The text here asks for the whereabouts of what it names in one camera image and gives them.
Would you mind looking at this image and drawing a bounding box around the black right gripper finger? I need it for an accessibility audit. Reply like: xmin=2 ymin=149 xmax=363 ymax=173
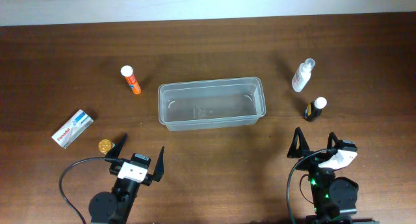
xmin=327 ymin=132 xmax=339 ymax=149
xmin=287 ymin=127 xmax=311 ymax=158

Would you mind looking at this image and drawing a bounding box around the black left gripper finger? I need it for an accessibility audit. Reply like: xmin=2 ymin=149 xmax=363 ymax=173
xmin=105 ymin=133 xmax=128 ymax=158
xmin=152 ymin=146 xmax=164 ymax=182

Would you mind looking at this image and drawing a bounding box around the gold lid balm jar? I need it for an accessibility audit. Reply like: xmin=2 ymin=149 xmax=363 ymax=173
xmin=98 ymin=139 xmax=114 ymax=154

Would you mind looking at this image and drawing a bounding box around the dark bottle white cap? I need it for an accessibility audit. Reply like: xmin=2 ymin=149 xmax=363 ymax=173
xmin=304 ymin=97 xmax=328 ymax=122

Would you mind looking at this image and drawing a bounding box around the white spray bottle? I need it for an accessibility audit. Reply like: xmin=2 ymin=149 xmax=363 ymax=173
xmin=292 ymin=58 xmax=316 ymax=92

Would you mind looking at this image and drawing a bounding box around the orange tablet tube white cap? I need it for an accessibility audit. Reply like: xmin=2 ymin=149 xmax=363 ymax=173
xmin=120 ymin=65 xmax=142 ymax=95

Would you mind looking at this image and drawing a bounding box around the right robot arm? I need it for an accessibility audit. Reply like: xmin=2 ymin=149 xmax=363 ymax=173
xmin=286 ymin=127 xmax=377 ymax=224

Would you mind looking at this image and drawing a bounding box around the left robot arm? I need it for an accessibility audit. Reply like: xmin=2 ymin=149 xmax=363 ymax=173
xmin=88 ymin=135 xmax=164 ymax=223

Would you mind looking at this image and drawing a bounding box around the clear plastic container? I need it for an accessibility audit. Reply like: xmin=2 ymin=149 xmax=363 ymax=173
xmin=158 ymin=77 xmax=267 ymax=131

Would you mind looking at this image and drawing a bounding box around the white Panadol box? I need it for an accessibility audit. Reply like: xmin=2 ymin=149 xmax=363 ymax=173
xmin=51 ymin=109 xmax=94 ymax=149

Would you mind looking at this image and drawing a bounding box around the black left camera cable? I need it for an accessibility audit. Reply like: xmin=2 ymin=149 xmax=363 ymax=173
xmin=58 ymin=156 xmax=123 ymax=224

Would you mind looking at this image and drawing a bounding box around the black camera cable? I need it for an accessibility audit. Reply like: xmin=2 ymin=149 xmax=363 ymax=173
xmin=285 ymin=147 xmax=337 ymax=224
xmin=58 ymin=156 xmax=123 ymax=224

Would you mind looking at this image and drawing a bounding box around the black right camera cable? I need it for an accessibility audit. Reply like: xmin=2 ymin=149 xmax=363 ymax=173
xmin=285 ymin=147 xmax=337 ymax=224

